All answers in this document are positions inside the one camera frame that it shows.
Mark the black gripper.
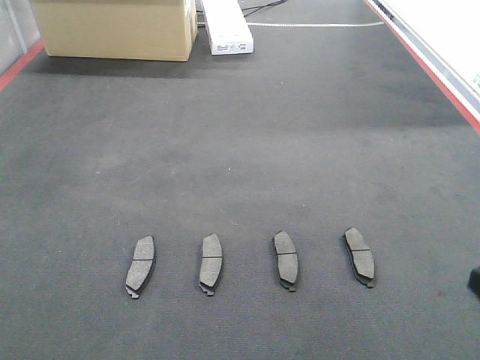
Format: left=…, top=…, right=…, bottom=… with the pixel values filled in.
left=467, top=266, right=480, bottom=299

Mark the grey brake pad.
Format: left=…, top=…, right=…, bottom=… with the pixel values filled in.
left=199, top=233, right=223, bottom=296
left=272, top=230, right=299, bottom=293
left=343, top=227, right=376, bottom=288
left=125, top=235, right=156, bottom=299

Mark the white conveyor side panel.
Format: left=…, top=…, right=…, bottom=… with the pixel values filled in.
left=367, top=1, right=479, bottom=131

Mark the white long box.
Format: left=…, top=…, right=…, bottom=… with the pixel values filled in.
left=201, top=0, right=254, bottom=56

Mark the cardboard box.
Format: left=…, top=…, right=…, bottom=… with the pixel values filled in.
left=31, top=0, right=197, bottom=62

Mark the black floor cable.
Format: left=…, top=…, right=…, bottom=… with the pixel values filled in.
left=239, top=0, right=290, bottom=18

